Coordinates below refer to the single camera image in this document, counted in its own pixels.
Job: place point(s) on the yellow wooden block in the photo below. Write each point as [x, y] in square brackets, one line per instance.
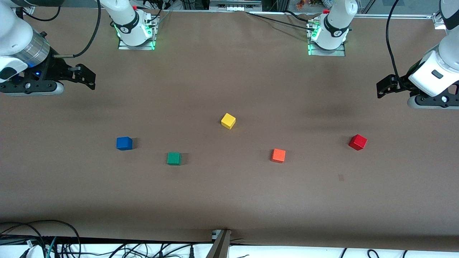
[228, 120]

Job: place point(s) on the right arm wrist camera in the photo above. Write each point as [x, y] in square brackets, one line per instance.
[43, 89]

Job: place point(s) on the white plug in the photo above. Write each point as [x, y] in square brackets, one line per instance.
[32, 247]

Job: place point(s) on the green wooden block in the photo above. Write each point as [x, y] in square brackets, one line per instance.
[174, 158]

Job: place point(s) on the small grey table clamp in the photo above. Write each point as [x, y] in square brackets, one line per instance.
[216, 234]

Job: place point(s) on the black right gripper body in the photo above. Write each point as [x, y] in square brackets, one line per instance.
[56, 68]

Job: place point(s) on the grey power strip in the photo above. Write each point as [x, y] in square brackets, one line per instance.
[235, 5]

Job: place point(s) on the brown table mat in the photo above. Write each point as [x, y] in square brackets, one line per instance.
[229, 197]

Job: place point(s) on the blue wooden block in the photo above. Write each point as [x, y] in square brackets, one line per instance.
[124, 143]

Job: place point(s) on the grey metal beam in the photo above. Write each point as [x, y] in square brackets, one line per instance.
[220, 247]

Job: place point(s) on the white desk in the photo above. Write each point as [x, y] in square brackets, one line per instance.
[287, 252]

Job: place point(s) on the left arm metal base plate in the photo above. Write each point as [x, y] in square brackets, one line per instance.
[337, 53]

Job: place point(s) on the metal corner bracket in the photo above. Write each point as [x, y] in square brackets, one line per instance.
[438, 21]

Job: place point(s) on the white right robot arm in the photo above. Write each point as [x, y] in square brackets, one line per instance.
[14, 28]

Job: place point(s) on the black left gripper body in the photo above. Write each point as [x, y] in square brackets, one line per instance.
[404, 82]

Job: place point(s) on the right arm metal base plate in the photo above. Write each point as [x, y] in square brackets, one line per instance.
[125, 47]

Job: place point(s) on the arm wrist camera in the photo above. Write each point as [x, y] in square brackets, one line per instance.
[43, 89]
[416, 102]

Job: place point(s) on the orange wooden block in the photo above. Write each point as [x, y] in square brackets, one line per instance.
[278, 156]

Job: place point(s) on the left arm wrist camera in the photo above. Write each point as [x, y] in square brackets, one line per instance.
[416, 102]

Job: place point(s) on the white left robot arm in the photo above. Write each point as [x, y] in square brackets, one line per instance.
[450, 53]

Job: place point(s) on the red wooden block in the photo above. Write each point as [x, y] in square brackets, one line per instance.
[357, 142]

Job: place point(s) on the aluminium table edge rail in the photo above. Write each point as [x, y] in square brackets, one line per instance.
[412, 15]

